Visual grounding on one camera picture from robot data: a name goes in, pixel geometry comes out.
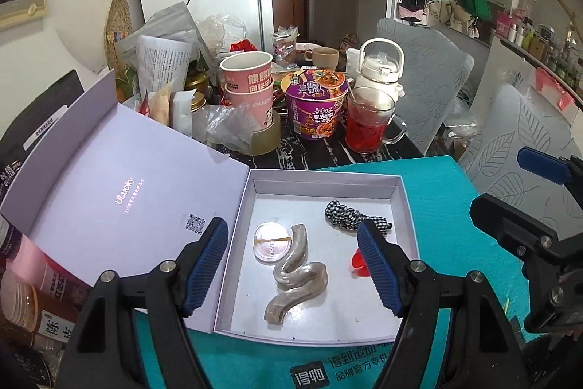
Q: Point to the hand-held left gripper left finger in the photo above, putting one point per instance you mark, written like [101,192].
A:
[207,261]

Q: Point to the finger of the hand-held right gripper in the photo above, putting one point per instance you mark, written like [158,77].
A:
[510,220]
[544,165]

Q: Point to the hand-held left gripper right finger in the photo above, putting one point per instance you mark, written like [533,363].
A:
[378,266]

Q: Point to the red bow hair clip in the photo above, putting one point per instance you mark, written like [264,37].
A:
[360,265]

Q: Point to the yellow lollipop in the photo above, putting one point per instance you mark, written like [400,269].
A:
[507,305]

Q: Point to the black white gingham scrunchie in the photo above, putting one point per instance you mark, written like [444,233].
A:
[341,213]

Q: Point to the round clear compact case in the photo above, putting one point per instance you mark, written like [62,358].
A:
[271,245]

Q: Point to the beige wavy hair clip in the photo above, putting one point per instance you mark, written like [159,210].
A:
[296,275]

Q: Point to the pale lavender gift box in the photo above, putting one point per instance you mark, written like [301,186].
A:
[136,170]

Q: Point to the teal printed bubble mat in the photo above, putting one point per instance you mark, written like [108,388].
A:
[455,197]

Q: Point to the pink plastic tray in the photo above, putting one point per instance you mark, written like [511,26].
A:
[551,86]

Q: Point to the row of cosmetic bottles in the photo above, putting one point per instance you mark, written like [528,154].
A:
[542,45]

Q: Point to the crumpled clear plastic bag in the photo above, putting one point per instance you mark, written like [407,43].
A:
[227,129]

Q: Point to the clear tape roll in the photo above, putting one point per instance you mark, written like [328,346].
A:
[266,138]

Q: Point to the glass mug of red tea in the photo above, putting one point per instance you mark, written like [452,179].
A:
[366,129]

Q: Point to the pink panda paper cup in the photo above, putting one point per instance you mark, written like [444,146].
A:
[253,111]

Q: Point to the red bottle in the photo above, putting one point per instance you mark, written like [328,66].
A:
[45,275]

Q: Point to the purple instant noodle bowl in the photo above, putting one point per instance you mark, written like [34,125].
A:
[316,106]

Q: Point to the beige canvas tote bag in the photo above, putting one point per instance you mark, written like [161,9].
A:
[451,17]

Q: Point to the brown label jar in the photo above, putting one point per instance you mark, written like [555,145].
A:
[36,316]

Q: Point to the gold lid jar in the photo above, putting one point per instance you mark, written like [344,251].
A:
[198,81]

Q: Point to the white water jug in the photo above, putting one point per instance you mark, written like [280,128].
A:
[378,72]

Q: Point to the printed paper leaflet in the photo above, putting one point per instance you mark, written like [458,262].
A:
[164,61]

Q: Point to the beige mug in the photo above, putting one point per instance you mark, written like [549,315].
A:
[323,57]

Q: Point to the red snack packet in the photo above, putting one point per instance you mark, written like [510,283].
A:
[243,46]

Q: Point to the black package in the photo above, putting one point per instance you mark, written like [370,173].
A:
[32,129]

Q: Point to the grey foil bag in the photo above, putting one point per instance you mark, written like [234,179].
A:
[164,22]

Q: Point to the round woven straw mat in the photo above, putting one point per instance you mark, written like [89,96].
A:
[118,24]

